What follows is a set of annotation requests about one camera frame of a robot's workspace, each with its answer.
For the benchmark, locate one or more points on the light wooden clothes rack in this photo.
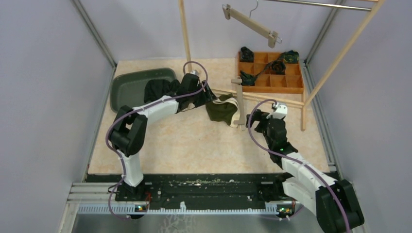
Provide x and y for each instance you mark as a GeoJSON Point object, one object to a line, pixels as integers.
{"type": "Point", "coordinates": [307, 98]}

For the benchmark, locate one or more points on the black striped garment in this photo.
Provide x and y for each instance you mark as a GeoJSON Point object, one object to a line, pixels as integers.
{"type": "Point", "coordinates": [155, 89]}

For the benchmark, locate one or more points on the dark rolled sock front left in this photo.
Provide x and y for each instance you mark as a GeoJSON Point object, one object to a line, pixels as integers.
{"type": "Point", "coordinates": [247, 79]}

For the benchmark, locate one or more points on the dark rolled sock far left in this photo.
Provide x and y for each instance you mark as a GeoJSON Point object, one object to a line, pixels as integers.
{"type": "Point", "coordinates": [246, 55]}

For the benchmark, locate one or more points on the long dark patterned sock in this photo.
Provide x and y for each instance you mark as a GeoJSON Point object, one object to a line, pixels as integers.
{"type": "Point", "coordinates": [263, 60]}

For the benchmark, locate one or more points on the orange wooden compartment tray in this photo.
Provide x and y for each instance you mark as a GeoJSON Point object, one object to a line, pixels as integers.
{"type": "Point", "coordinates": [267, 83]}

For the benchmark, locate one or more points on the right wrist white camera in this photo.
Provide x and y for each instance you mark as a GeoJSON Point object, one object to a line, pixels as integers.
{"type": "Point", "coordinates": [280, 110]}

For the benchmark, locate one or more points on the dark rolled sock centre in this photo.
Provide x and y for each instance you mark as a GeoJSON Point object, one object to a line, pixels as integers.
{"type": "Point", "coordinates": [278, 67]}

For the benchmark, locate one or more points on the beige clip hanger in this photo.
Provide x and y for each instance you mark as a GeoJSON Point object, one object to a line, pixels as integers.
{"type": "Point", "coordinates": [272, 36]}
{"type": "Point", "coordinates": [239, 96]}

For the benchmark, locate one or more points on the grey-green plastic tub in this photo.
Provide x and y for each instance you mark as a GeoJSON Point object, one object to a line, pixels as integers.
{"type": "Point", "coordinates": [129, 89]}

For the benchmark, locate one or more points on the aluminium front rail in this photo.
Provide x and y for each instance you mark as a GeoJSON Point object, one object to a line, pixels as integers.
{"type": "Point", "coordinates": [95, 193]}

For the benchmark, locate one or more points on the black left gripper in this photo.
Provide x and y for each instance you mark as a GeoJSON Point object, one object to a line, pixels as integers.
{"type": "Point", "coordinates": [208, 96]}

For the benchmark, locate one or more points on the dark rolled sock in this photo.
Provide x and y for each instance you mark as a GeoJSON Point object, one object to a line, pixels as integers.
{"type": "Point", "coordinates": [278, 67]}
{"type": "Point", "coordinates": [247, 79]}
{"type": "Point", "coordinates": [246, 55]}

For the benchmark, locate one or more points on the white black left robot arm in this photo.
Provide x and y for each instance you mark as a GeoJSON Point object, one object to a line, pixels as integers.
{"type": "Point", "coordinates": [162, 99]}

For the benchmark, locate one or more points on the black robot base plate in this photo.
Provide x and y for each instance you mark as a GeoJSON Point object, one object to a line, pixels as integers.
{"type": "Point", "coordinates": [208, 193]}

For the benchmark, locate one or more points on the green underwear with cream waistband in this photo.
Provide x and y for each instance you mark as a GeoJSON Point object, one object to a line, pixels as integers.
{"type": "Point", "coordinates": [224, 109]}

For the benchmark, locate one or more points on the hanging beige clip hanger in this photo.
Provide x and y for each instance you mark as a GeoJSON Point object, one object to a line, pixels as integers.
{"type": "Point", "coordinates": [272, 36]}

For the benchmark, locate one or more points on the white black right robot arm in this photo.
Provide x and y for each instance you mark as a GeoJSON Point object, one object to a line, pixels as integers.
{"type": "Point", "coordinates": [333, 202]}

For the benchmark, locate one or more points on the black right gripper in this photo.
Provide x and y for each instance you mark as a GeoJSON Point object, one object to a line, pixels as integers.
{"type": "Point", "coordinates": [260, 116]}

